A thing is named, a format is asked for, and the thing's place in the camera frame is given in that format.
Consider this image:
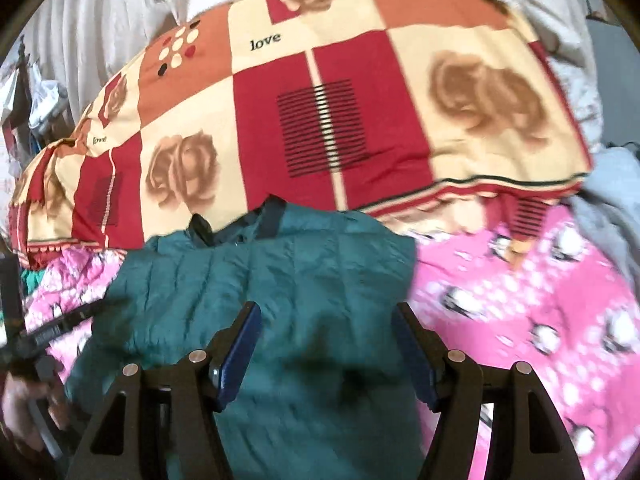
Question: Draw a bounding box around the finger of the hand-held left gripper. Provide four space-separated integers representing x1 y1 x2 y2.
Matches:
14 297 133 358

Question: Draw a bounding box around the person's left hand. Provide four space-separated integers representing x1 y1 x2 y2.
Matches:
1 374 51 455

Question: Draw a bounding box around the green quilted jacket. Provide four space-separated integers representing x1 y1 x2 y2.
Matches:
62 195 436 480

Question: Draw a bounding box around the red cream rose pillow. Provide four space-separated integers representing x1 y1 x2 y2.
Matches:
7 0 593 271

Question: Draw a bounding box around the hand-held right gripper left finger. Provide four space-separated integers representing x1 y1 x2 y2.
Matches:
72 301 263 480

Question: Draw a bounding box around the grey fleece cloth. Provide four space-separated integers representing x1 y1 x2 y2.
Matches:
565 145 640 291

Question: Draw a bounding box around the pink penguin print blanket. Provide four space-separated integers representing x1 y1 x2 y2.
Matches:
22 205 636 480

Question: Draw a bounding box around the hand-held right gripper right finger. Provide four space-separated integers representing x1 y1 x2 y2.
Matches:
392 302 586 480

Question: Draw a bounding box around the dark wooden rack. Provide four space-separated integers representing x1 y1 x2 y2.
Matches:
0 40 71 171

